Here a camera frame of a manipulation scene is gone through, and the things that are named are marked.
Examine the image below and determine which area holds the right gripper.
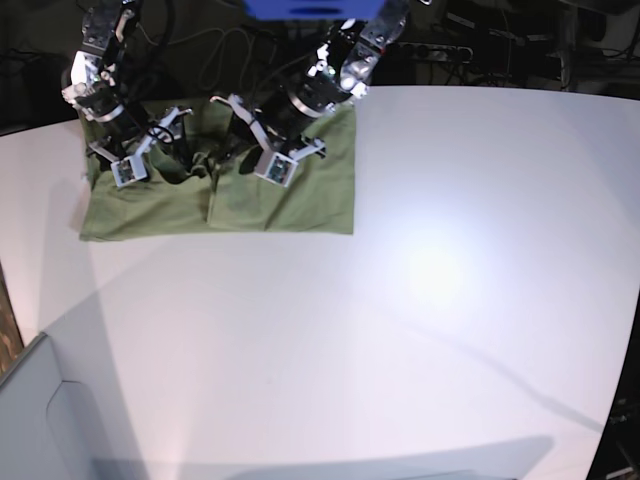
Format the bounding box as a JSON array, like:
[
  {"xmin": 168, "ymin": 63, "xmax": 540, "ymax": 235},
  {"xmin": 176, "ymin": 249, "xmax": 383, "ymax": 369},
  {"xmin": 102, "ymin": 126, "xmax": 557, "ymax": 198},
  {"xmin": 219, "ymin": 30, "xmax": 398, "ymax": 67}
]
[{"xmin": 62, "ymin": 82, "xmax": 193, "ymax": 184}]

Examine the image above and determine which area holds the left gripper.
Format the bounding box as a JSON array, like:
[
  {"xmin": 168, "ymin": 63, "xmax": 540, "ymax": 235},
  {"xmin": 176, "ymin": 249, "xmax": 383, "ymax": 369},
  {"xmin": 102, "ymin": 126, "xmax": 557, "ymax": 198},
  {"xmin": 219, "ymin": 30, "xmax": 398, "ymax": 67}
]
[{"xmin": 210, "ymin": 74, "xmax": 328, "ymax": 175}]

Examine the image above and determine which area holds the green T-shirt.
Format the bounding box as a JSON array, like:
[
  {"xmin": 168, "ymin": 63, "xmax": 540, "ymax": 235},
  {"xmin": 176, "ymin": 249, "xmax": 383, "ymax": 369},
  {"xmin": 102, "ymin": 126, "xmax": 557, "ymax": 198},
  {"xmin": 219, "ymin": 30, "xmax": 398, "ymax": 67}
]
[{"xmin": 79, "ymin": 98, "xmax": 356, "ymax": 242}]

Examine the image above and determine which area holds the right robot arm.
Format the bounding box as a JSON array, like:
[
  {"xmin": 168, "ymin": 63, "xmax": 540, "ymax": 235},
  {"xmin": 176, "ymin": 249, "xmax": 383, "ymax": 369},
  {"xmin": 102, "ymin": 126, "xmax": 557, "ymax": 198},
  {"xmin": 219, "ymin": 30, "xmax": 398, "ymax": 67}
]
[{"xmin": 61, "ymin": 1, "xmax": 192, "ymax": 187}]

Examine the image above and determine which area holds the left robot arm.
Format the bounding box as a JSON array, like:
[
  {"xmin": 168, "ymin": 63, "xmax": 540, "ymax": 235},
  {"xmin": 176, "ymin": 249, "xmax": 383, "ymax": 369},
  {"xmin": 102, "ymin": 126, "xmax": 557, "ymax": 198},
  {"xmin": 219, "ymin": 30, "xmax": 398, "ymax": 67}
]
[{"xmin": 211, "ymin": 1, "xmax": 411, "ymax": 186}]

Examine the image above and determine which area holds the blue box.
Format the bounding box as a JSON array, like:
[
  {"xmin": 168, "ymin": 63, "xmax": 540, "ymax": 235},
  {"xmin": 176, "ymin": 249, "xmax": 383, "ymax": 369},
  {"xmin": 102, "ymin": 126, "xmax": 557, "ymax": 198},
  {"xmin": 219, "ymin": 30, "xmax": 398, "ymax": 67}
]
[{"xmin": 243, "ymin": 0, "xmax": 384, "ymax": 21}]

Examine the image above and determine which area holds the black power strip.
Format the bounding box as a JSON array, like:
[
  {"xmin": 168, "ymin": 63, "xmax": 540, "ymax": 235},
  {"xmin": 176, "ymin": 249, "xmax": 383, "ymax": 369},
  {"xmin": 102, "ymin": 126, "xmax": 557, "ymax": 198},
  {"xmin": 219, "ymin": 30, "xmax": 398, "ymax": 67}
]
[{"xmin": 385, "ymin": 42, "xmax": 474, "ymax": 64}]

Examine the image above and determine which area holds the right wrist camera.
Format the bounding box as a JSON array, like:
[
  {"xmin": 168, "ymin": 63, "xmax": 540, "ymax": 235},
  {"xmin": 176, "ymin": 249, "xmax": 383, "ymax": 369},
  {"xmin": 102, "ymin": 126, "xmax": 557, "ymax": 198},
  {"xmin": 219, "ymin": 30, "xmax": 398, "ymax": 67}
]
[{"xmin": 111, "ymin": 156, "xmax": 148, "ymax": 188}]

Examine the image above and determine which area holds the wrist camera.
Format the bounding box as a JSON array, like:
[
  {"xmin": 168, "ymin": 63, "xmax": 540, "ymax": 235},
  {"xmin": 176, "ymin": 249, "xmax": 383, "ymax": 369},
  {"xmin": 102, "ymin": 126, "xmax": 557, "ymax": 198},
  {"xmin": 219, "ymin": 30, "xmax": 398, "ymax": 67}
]
[
  {"xmin": 254, "ymin": 152, "xmax": 298, "ymax": 188},
  {"xmin": 111, "ymin": 156, "xmax": 148, "ymax": 188}
]

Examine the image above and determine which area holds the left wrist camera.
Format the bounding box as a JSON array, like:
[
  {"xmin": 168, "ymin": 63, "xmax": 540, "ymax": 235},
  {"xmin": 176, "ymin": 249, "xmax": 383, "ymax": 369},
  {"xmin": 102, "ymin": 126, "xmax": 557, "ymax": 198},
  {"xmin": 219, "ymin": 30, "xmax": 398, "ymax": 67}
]
[{"xmin": 254, "ymin": 152, "xmax": 298, "ymax": 188}]

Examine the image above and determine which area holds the grey cable on floor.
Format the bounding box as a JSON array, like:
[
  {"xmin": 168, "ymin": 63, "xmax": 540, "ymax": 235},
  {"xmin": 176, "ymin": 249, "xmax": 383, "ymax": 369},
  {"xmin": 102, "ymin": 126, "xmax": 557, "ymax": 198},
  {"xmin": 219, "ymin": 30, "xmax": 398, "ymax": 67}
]
[{"xmin": 164, "ymin": 24, "xmax": 321, "ymax": 91}]

